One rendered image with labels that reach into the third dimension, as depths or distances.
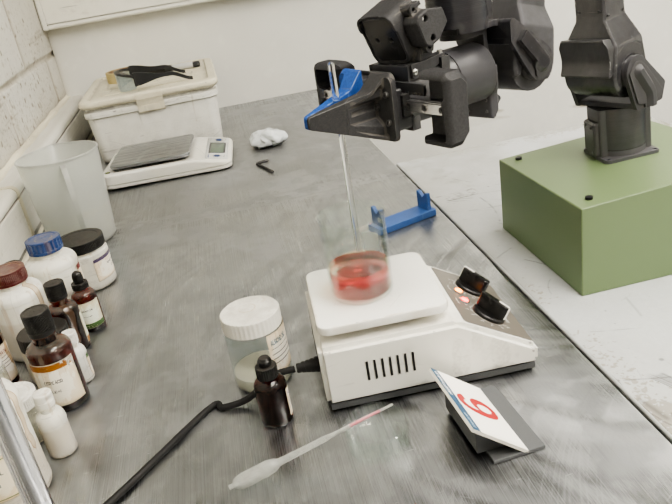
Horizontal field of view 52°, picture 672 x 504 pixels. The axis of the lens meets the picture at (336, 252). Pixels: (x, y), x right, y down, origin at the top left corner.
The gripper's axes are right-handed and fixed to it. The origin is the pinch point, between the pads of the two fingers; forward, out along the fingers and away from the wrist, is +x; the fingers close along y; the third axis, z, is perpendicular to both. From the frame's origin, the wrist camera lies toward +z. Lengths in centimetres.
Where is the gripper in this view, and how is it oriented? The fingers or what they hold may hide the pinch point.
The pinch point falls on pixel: (339, 113)
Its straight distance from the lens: 61.2
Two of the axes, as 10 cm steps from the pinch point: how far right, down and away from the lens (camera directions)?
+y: 5.9, 2.6, -7.7
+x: -8.0, 3.5, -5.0
